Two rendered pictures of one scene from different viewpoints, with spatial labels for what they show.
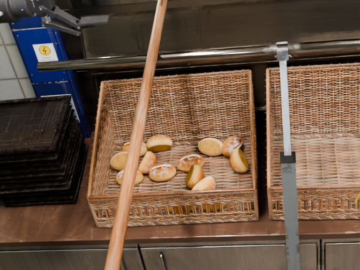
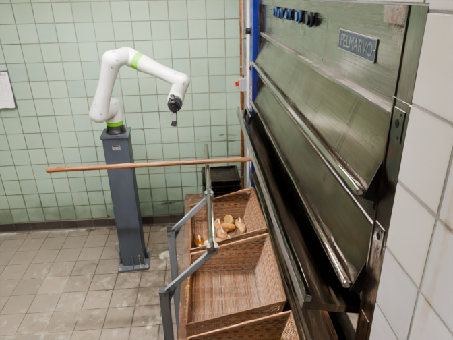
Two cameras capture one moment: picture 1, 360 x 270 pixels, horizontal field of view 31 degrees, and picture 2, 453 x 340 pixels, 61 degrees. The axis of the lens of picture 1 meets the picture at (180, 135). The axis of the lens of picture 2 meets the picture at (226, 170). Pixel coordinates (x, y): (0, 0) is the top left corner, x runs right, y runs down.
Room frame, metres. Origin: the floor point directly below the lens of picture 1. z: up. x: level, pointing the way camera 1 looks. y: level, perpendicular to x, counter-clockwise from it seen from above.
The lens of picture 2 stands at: (1.07, -2.11, 2.12)
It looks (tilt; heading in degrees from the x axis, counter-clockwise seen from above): 24 degrees down; 74
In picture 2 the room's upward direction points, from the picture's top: 1 degrees counter-clockwise
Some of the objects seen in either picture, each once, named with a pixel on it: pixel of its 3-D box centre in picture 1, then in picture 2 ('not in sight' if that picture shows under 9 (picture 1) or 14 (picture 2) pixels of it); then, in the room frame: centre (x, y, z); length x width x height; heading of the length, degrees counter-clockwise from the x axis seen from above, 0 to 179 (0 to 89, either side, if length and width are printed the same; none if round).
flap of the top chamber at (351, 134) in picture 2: not in sight; (290, 77); (1.80, -0.60, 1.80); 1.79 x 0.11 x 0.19; 77
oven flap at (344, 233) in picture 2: not in sight; (288, 135); (1.80, -0.60, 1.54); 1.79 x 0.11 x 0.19; 77
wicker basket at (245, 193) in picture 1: (175, 147); (224, 224); (1.66, 0.02, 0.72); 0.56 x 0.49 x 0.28; 79
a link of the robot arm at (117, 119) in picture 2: not in sight; (112, 112); (1.04, 0.78, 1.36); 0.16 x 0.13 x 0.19; 55
